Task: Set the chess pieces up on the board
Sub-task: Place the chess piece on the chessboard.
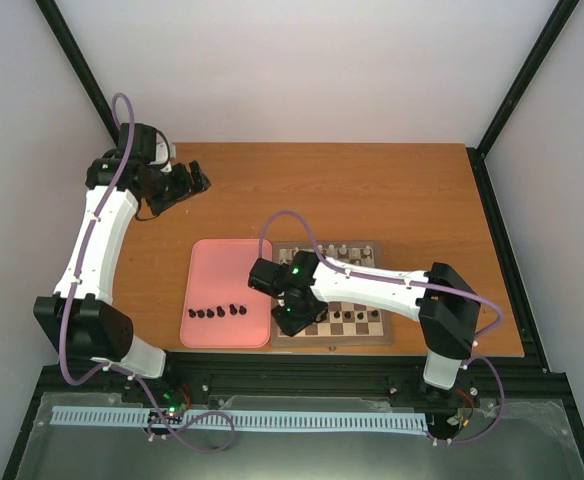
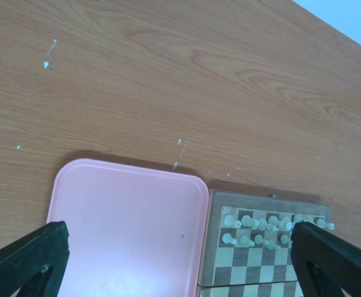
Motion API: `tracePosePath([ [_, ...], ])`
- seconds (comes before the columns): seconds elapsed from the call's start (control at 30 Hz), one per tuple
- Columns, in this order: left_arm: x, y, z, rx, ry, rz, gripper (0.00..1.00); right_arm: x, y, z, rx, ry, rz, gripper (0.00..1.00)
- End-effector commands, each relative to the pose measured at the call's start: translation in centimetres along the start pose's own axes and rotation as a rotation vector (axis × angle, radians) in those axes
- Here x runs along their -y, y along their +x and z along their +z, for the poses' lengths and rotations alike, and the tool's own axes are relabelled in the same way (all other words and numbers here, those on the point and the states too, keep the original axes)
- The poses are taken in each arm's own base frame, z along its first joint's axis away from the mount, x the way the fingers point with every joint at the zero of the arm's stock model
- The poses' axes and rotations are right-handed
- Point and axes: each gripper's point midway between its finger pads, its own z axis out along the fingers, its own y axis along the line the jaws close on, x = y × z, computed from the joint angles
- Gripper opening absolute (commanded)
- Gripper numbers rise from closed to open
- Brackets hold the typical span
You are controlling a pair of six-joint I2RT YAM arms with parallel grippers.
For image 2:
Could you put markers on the wooden chess board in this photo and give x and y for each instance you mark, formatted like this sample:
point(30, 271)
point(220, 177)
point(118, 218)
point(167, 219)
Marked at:
point(235, 270)

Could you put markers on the white chess piece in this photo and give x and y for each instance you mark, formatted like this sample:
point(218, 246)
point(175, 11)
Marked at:
point(273, 220)
point(227, 238)
point(270, 244)
point(264, 225)
point(258, 239)
point(245, 240)
point(285, 239)
point(249, 222)
point(285, 224)
point(230, 222)
point(322, 224)

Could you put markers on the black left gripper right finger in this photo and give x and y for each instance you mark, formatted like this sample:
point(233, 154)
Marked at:
point(325, 264)

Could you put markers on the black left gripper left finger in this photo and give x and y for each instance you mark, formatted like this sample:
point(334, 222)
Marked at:
point(35, 264)

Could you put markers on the pink plastic tray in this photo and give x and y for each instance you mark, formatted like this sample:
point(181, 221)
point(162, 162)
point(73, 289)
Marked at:
point(133, 231)

